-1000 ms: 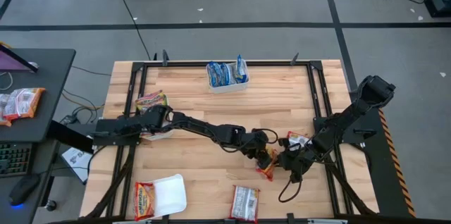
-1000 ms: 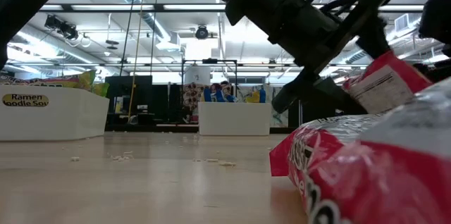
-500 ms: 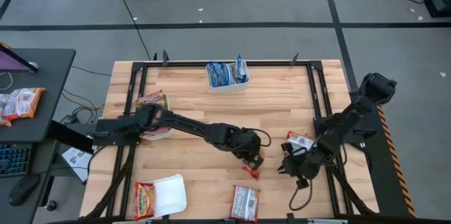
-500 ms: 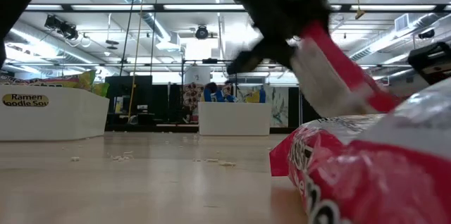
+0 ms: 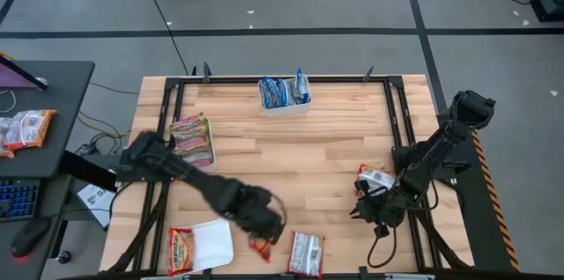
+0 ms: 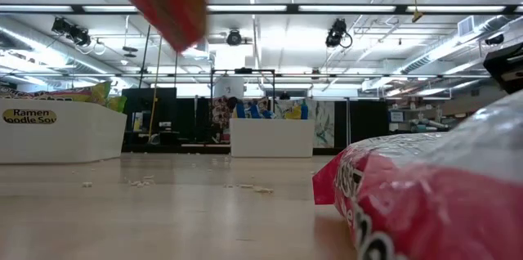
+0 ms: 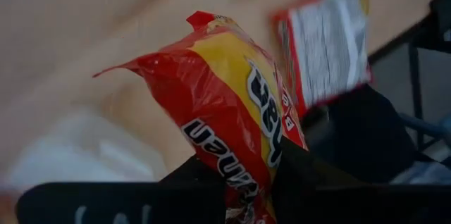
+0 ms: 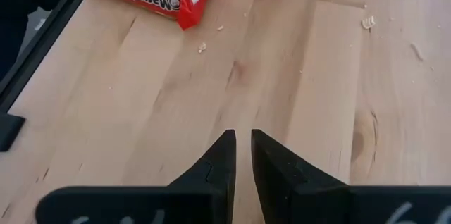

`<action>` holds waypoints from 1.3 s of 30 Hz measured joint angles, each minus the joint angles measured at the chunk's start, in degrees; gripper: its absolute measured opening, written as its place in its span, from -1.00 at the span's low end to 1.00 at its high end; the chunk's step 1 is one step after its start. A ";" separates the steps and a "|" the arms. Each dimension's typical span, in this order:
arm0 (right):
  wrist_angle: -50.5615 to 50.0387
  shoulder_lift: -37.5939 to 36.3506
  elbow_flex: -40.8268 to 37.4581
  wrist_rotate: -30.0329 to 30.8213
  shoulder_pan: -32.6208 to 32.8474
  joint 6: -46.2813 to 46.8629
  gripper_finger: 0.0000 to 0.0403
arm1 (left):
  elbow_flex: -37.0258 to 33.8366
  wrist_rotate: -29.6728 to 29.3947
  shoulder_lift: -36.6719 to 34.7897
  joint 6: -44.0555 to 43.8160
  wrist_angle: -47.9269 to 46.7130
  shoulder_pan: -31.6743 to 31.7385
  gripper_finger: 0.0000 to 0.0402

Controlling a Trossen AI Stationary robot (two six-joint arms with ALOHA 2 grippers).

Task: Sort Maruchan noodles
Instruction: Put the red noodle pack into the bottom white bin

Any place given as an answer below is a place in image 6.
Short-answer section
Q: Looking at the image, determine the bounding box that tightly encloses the red ramen noodle pack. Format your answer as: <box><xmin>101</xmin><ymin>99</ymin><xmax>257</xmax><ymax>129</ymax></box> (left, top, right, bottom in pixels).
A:
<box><xmin>99</xmin><ymin>0</ymin><xmax>209</xmax><ymax>55</ymax></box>
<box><xmin>312</xmin><ymin>90</ymin><xmax>523</xmax><ymax>260</ymax></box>

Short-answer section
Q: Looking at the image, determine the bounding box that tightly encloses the white plastic bin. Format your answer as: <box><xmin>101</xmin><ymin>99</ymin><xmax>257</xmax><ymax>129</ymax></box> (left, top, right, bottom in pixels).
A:
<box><xmin>0</xmin><ymin>98</ymin><xmax>128</xmax><ymax>166</ymax></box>
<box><xmin>229</xmin><ymin>118</ymin><xmax>316</xmax><ymax>159</ymax></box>

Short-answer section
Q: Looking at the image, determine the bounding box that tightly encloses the green ramen noodle pack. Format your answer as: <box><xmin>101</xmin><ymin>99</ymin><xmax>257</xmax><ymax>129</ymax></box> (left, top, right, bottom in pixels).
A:
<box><xmin>0</xmin><ymin>81</ymin><xmax>113</xmax><ymax>104</ymax></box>
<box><xmin>106</xmin><ymin>95</ymin><xmax>128</xmax><ymax>114</ymax></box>

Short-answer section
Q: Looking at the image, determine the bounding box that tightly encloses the ceiling air vent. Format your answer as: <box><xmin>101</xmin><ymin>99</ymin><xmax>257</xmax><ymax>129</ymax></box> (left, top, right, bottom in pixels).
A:
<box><xmin>457</xmin><ymin>15</ymin><xmax>476</xmax><ymax>38</ymax></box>

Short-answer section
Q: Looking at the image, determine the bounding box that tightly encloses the cluttered shelf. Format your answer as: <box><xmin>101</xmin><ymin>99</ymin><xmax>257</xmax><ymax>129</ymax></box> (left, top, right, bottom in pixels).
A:
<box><xmin>387</xmin><ymin>104</ymin><xmax>463</xmax><ymax>134</ymax></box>

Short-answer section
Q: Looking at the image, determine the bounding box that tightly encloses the black partition panel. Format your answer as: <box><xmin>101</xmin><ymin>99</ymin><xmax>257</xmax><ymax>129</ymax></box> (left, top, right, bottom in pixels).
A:
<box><xmin>121</xmin><ymin>87</ymin><xmax>213</xmax><ymax>149</ymax></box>
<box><xmin>333</xmin><ymin>99</ymin><xmax>391</xmax><ymax>149</ymax></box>

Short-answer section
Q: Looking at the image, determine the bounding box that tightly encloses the black hanging spotlight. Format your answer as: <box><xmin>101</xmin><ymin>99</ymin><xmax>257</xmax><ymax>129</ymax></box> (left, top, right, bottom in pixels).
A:
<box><xmin>325</xmin><ymin>17</ymin><xmax>353</xmax><ymax>49</ymax></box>

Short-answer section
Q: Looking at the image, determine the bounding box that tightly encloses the round black spotlight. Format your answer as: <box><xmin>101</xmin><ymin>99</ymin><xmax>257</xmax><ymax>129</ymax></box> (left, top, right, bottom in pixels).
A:
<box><xmin>226</xmin><ymin>29</ymin><xmax>244</xmax><ymax>47</ymax></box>

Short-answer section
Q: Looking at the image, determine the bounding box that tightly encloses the noodle crumb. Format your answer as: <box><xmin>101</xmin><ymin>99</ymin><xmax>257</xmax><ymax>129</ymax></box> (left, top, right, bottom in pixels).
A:
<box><xmin>128</xmin><ymin>176</ymin><xmax>156</xmax><ymax>188</ymax></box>
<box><xmin>239</xmin><ymin>184</ymin><xmax>275</xmax><ymax>195</ymax></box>

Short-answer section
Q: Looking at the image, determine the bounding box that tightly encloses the patterned curtain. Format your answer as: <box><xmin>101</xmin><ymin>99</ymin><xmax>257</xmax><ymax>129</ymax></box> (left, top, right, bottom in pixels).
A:
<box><xmin>211</xmin><ymin>95</ymin><xmax>238</xmax><ymax>130</ymax></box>

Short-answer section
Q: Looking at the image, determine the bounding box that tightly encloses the yellow pole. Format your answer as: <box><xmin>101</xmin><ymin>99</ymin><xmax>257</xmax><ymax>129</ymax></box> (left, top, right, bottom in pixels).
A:
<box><xmin>147</xmin><ymin>34</ymin><xmax>164</xmax><ymax>138</ymax></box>

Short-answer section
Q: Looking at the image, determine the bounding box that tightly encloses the black track spotlight cluster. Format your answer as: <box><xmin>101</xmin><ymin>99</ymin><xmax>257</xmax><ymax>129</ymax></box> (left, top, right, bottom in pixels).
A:
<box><xmin>51</xmin><ymin>16</ymin><xmax>93</xmax><ymax>47</ymax></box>

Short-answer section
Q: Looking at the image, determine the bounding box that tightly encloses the silver air duct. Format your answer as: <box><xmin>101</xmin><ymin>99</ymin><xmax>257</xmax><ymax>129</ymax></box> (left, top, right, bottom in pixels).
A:
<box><xmin>0</xmin><ymin>16</ymin><xmax>136</xmax><ymax>89</ymax></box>
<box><xmin>361</xmin><ymin>14</ymin><xmax>523</xmax><ymax>92</ymax></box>

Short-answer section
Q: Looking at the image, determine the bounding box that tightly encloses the marbled wall panel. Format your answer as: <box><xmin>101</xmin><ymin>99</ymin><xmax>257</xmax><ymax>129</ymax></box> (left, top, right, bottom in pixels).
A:
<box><xmin>273</xmin><ymin>98</ymin><xmax>336</xmax><ymax>150</ymax></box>

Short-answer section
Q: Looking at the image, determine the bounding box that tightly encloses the black metal frame rig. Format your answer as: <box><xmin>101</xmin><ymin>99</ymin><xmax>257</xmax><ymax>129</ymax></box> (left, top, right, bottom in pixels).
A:
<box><xmin>209</xmin><ymin>67</ymin><xmax>277</xmax><ymax>120</ymax></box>

